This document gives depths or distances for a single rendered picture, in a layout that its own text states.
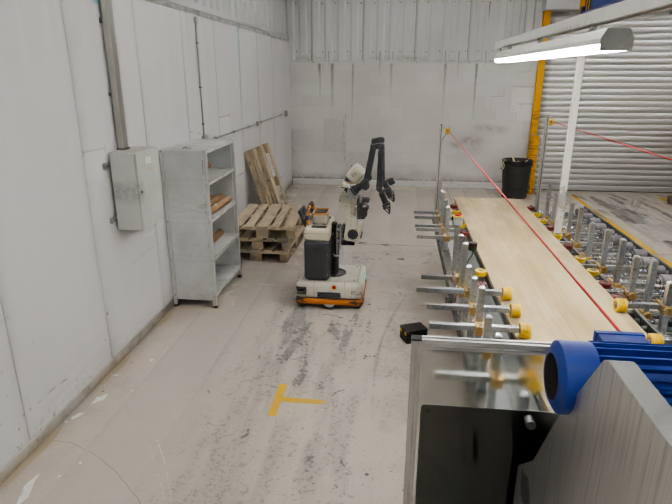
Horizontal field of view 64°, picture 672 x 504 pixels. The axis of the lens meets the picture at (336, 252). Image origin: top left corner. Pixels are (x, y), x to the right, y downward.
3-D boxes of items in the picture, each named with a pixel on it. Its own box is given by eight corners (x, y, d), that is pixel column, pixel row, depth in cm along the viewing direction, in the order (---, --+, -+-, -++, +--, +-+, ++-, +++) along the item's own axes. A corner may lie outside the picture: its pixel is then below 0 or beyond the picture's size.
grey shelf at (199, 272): (174, 306, 541) (158, 150, 492) (204, 274, 625) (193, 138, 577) (217, 308, 536) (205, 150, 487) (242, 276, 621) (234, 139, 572)
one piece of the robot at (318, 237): (303, 291, 534) (301, 209, 508) (311, 272, 586) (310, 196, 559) (336, 292, 531) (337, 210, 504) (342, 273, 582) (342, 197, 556)
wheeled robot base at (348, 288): (295, 305, 535) (294, 281, 527) (305, 281, 595) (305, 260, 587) (363, 308, 528) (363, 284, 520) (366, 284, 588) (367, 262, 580)
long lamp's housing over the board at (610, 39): (599, 50, 202) (602, 27, 200) (493, 62, 429) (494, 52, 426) (632, 50, 201) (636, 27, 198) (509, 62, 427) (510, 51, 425)
